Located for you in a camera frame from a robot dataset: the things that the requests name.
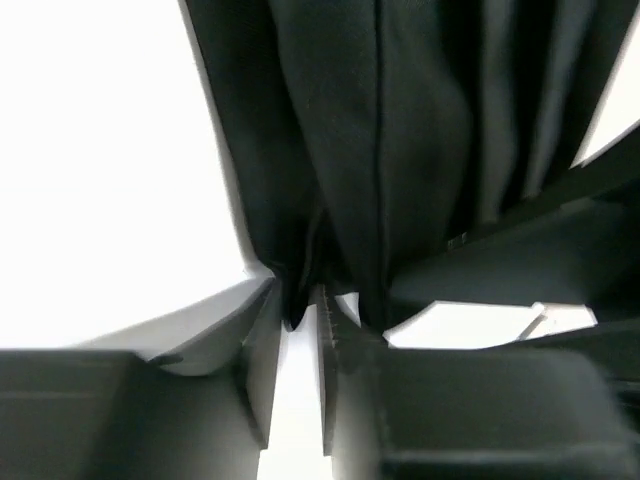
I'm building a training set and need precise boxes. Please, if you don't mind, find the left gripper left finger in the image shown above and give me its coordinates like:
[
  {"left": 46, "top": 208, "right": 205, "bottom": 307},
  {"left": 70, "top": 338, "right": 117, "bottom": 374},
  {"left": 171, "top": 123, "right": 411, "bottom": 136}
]
[{"left": 1, "top": 278, "right": 281, "bottom": 479}]

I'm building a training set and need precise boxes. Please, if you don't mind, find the black pleated skirt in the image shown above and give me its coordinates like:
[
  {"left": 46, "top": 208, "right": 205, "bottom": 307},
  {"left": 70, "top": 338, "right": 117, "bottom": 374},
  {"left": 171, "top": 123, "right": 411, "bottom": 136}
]
[{"left": 186, "top": 1, "right": 638, "bottom": 331}]

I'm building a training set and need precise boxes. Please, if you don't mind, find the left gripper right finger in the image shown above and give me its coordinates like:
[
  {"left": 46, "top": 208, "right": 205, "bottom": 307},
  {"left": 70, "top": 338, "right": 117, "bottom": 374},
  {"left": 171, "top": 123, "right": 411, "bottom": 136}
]
[{"left": 315, "top": 288, "right": 639, "bottom": 479}]

